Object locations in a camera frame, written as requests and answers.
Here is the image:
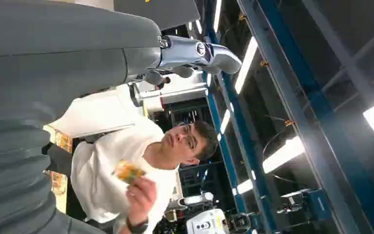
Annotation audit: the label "person's left hand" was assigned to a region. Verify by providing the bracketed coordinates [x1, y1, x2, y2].
[126, 175, 158, 227]

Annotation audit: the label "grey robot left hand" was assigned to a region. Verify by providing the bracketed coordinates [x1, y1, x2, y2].
[0, 0, 243, 114]

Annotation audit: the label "black wristwatch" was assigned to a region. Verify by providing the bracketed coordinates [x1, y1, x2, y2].
[125, 217, 150, 234]

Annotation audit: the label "person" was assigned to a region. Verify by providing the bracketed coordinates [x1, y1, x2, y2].
[71, 120, 220, 234]

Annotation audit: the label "white machine housing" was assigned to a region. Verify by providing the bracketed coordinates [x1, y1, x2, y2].
[186, 208, 230, 234]

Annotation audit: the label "eyeglasses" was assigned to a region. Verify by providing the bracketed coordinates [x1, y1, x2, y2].
[181, 124, 198, 151]

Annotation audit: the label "blue steel beam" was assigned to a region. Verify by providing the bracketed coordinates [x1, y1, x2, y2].
[202, 0, 280, 234]
[237, 0, 374, 234]

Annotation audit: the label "blue ceiling box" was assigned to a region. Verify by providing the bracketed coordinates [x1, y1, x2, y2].
[302, 188, 333, 221]

